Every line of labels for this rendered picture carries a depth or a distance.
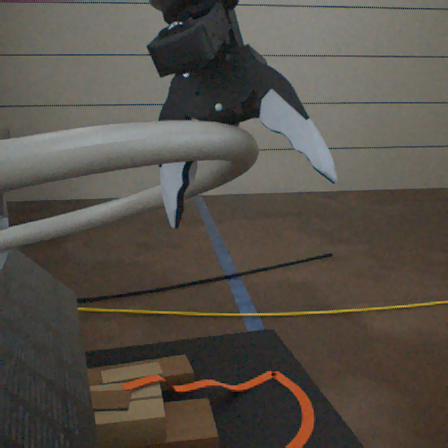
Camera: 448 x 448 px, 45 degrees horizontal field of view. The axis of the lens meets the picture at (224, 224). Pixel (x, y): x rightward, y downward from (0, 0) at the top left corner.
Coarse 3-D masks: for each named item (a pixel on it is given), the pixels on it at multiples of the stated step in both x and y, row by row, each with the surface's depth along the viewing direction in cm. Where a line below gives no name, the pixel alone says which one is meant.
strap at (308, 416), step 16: (128, 384) 199; (192, 384) 217; (208, 384) 218; (224, 384) 227; (240, 384) 234; (256, 384) 235; (288, 384) 235; (304, 400) 223; (304, 416) 213; (304, 432) 203
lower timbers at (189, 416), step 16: (96, 368) 234; (112, 368) 234; (176, 368) 234; (96, 384) 222; (160, 384) 229; (176, 384) 231; (192, 400) 209; (208, 400) 209; (176, 416) 199; (192, 416) 199; (208, 416) 199; (176, 432) 190; (192, 432) 191; (208, 432) 191
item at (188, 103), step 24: (168, 0) 47; (192, 0) 47; (216, 0) 48; (168, 24) 50; (240, 48) 45; (192, 72) 46; (216, 72) 46; (240, 72) 45; (192, 96) 46; (216, 96) 46; (240, 96) 45; (216, 120) 51; (240, 120) 52
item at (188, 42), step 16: (192, 16) 43; (208, 16) 40; (224, 16) 45; (160, 32) 38; (176, 32) 37; (192, 32) 37; (208, 32) 38; (224, 32) 43; (160, 48) 38; (176, 48) 37; (192, 48) 37; (208, 48) 38; (160, 64) 38; (176, 64) 38; (192, 64) 38
